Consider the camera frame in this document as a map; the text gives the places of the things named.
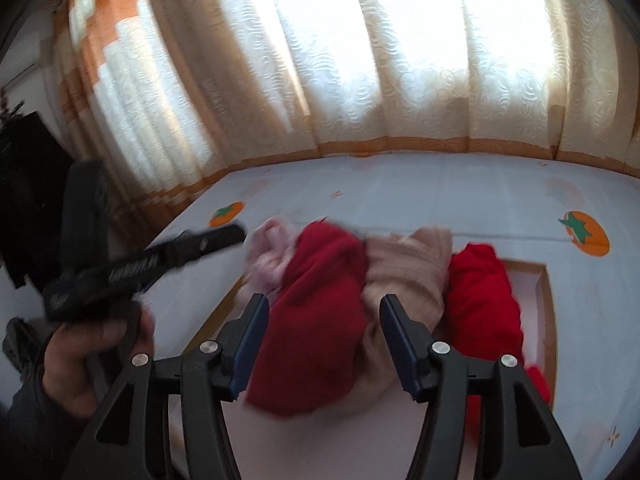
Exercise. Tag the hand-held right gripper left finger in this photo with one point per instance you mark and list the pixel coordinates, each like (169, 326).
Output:
(245, 355)

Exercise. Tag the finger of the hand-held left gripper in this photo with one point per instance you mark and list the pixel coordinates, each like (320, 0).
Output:
(190, 247)

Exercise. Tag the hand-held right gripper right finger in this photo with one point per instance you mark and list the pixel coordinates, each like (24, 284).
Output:
(407, 360)

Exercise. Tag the light pink underwear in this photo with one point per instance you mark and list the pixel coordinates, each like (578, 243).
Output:
(265, 255)

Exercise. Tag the dark red underwear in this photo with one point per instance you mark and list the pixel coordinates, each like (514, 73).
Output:
(310, 310)

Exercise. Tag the shallow cardboard tray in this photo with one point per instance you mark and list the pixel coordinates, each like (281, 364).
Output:
(530, 290)

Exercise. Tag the person's left forearm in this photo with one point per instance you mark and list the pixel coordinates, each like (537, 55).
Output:
(35, 435)

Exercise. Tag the person's left hand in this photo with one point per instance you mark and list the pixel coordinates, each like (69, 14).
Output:
(75, 365)

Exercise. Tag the black hanging garment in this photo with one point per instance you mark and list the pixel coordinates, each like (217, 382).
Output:
(30, 195)

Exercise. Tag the cream orange-trim curtain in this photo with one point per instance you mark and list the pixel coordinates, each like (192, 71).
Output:
(350, 60)

